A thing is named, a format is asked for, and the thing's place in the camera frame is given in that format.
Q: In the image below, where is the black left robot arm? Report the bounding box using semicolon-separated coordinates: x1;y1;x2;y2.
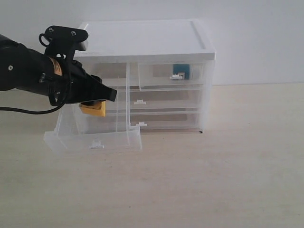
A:
0;34;117;106

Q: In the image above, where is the yellow triangular sponge block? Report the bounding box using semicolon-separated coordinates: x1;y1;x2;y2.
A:
79;101;106;117

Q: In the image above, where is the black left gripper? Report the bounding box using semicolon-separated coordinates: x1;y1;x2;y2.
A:
39;57;117;106

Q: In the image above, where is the wide clear drawer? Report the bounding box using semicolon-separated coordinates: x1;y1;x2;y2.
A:
74;112;202;133
106;89;202;113

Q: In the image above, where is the bottom wide clear drawer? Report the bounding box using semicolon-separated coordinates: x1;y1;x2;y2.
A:
74;112;202;133

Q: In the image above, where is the white plastic drawer cabinet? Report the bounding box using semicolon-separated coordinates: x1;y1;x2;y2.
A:
75;19;216;133

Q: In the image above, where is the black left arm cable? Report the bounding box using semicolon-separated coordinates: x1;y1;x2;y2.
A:
0;102;66;115

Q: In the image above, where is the white capped blue bottle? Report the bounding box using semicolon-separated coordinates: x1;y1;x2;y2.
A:
173;64;201;80

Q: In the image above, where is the middle wide clear drawer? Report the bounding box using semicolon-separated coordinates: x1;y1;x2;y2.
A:
106;89;202;113

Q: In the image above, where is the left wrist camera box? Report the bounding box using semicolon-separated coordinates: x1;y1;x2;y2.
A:
38;26;89;62

